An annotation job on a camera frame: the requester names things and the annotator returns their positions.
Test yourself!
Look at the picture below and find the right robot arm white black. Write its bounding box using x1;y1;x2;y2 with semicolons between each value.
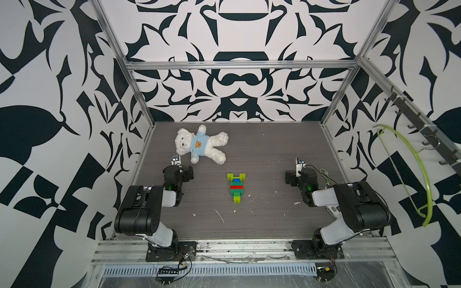
285;168;391;250

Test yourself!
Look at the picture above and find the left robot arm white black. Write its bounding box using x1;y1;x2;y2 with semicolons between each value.
114;164;194;251

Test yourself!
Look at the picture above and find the white teddy bear blue shirt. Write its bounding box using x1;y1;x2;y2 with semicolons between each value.
175;124;229;165

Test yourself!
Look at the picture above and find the black connector box right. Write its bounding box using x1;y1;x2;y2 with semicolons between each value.
316;266;336;283

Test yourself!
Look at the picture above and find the black connector box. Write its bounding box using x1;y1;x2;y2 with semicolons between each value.
316;266;336;283
157;266;181;277

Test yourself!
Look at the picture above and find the black connector box left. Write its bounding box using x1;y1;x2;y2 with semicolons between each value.
157;266;181;277

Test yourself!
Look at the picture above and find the green plastic hanger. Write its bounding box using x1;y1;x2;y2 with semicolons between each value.
374;124;433;227

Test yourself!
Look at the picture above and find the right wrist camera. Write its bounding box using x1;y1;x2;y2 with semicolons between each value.
295;158;306;177

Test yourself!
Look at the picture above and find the green keychain with charm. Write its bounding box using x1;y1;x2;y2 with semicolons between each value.
319;169;336;187

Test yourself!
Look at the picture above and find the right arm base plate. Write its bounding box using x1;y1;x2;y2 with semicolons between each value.
291;240;344;260

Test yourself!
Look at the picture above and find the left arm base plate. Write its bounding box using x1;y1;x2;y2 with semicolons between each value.
145;241;198;262

